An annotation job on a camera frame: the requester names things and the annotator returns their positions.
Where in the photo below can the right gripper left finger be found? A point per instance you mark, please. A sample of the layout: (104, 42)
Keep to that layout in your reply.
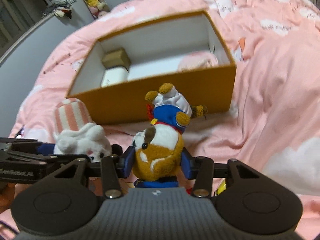
(125, 163)

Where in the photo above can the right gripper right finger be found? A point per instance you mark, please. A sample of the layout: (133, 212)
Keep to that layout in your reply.
(188, 165)

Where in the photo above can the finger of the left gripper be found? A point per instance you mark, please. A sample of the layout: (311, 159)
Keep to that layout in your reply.
(44, 148)
(116, 150)

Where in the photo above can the white bunny popcorn plush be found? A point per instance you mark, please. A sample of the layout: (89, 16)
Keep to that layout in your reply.
(76, 133)

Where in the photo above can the brown sailor plush toy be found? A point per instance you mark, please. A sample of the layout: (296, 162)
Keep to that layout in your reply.
(158, 148)

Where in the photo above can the light pink pouch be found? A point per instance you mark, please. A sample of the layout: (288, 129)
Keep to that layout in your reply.
(198, 60)

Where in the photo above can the person's left hand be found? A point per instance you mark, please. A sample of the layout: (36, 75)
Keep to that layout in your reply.
(7, 196)

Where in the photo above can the white rectangular box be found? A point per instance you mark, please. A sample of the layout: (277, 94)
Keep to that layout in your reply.
(114, 75)

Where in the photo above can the small gold box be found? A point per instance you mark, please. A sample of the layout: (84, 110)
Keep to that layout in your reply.
(115, 58)

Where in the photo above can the orange cardboard box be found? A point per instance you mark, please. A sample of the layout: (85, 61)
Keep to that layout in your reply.
(155, 48)

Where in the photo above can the pink cloud-print duvet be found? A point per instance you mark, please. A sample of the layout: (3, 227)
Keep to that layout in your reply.
(273, 123)

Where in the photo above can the metal rail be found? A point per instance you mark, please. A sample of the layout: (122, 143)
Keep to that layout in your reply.
(38, 29)

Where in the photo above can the clothes on rail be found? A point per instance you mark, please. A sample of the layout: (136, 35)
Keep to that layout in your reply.
(59, 8)

